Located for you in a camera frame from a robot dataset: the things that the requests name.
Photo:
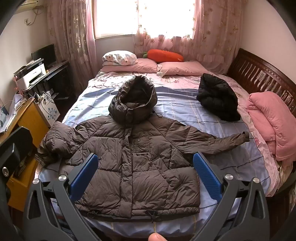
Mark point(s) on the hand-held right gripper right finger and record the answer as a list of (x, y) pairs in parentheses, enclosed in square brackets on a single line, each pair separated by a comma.
[(207, 178)]

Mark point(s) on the bed with blue striped sheet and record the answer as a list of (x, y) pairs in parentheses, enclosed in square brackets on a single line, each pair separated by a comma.
[(180, 102)]

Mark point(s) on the white printer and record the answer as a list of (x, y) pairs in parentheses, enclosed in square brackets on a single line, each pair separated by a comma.
[(32, 75)]

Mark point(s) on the black folded jacket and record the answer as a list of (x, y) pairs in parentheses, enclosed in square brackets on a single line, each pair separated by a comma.
[(215, 97)]

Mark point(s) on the brown hooded puffer jacket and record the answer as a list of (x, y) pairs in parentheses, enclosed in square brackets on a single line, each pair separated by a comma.
[(138, 162)]

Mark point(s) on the small white cloth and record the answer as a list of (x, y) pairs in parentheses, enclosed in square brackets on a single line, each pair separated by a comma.
[(160, 73)]

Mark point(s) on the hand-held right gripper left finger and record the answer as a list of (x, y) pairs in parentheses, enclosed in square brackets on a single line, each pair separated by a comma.
[(84, 178)]

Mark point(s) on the window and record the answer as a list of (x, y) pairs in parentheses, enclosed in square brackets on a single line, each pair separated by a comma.
[(115, 18)]

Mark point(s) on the cream air conditioner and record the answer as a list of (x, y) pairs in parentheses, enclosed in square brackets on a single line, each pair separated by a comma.
[(29, 5)]

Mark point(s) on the pile of papers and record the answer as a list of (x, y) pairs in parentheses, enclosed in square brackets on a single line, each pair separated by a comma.
[(13, 104)]

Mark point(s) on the white floral pillow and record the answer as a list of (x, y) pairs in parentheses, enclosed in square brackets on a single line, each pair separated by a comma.
[(118, 56)]

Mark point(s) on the dark wooden headboard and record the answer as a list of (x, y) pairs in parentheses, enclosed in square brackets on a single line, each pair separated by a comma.
[(254, 69)]

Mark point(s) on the yellow wooden desk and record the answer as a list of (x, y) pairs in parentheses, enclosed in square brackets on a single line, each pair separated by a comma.
[(30, 115)]

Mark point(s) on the pink pillow near headboard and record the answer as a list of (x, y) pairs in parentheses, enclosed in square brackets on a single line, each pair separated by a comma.
[(272, 120)]

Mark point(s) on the black computer desk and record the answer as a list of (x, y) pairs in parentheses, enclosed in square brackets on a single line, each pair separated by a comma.
[(57, 69)]

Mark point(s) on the pink toy figure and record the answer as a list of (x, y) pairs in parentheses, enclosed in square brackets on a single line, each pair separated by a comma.
[(17, 84)]

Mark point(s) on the person's right hand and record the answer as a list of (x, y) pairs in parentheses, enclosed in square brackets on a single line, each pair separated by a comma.
[(157, 237)]

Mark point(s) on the wall socket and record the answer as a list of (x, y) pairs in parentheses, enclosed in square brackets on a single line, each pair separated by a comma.
[(27, 22)]

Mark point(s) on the black monitor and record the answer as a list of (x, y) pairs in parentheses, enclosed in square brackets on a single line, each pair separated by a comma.
[(46, 54)]

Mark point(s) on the orange carrot plush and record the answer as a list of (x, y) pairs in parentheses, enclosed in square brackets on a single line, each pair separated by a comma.
[(164, 55)]

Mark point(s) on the pink floral curtain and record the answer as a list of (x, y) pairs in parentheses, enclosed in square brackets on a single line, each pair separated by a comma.
[(215, 34), (69, 34)]

